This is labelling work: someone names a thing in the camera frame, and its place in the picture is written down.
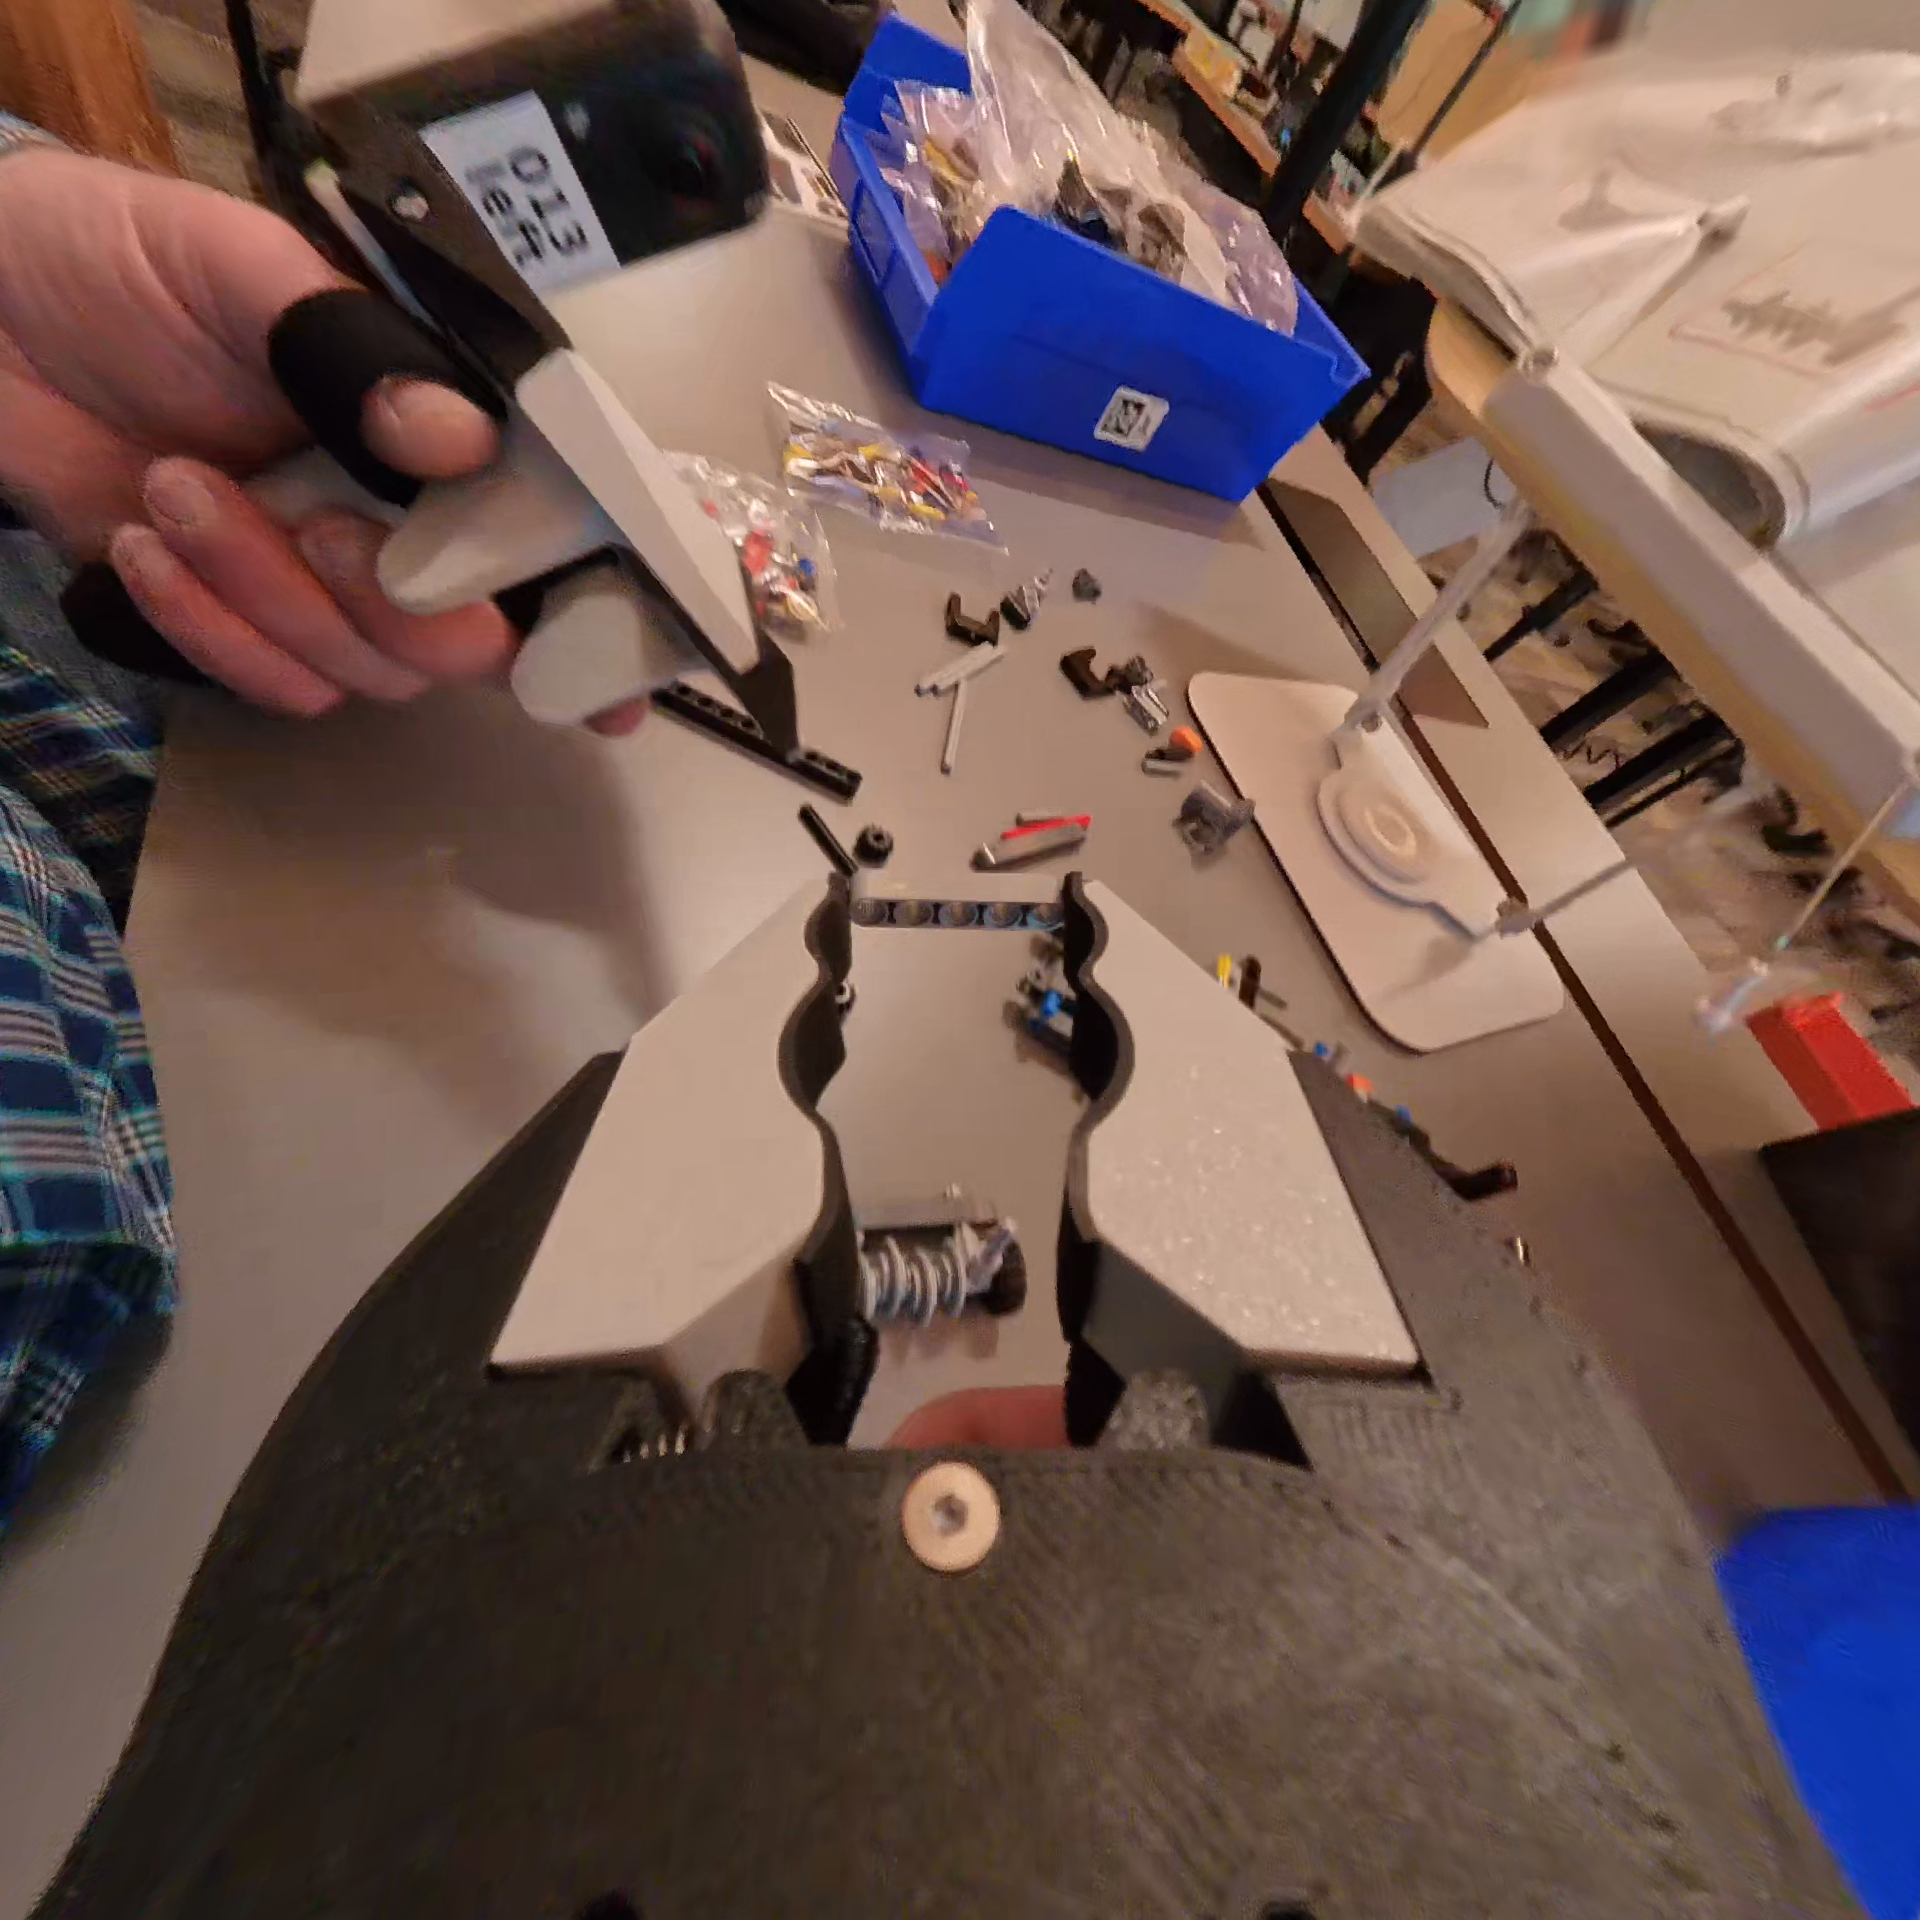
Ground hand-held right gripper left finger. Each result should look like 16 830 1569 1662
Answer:
490 874 880 1450

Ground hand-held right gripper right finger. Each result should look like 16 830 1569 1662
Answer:
1057 874 1422 1450

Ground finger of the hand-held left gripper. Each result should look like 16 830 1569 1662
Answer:
515 353 766 679
738 637 802 756

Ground long black lego beam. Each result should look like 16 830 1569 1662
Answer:
649 679 865 799

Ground lego gearbox assembly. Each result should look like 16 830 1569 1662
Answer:
856 1190 1033 1326

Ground lego sticker sheet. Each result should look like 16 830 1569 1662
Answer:
753 108 845 214

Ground clear bag of lego parts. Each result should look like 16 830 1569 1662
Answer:
960 0 1305 337
885 83 998 279

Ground scattered loose lego pieces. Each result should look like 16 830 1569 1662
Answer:
794 562 1520 1202

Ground black lego box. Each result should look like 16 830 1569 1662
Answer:
1758 1102 1920 1466

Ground lego instruction booklet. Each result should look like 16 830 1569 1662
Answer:
1357 45 1920 662

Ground person's right hand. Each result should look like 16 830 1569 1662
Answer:
885 1383 1070 1450

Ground person's left hand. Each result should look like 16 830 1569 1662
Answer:
0 150 654 740

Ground small bag of red pins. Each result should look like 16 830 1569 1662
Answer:
666 451 845 642

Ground small bag of yellow pins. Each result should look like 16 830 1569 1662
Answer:
766 382 1003 553

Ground small blue parts bin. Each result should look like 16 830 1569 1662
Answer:
829 11 984 308

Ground white book stand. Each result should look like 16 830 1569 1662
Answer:
1189 195 1920 1057

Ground large blue parts bin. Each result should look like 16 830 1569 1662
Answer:
895 207 1369 506

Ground red plastic block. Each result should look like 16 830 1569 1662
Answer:
1743 990 1920 1129

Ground person's plaid shirt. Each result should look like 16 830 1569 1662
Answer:
0 526 178 1532

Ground black metal pole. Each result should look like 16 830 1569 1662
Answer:
1264 0 1431 220

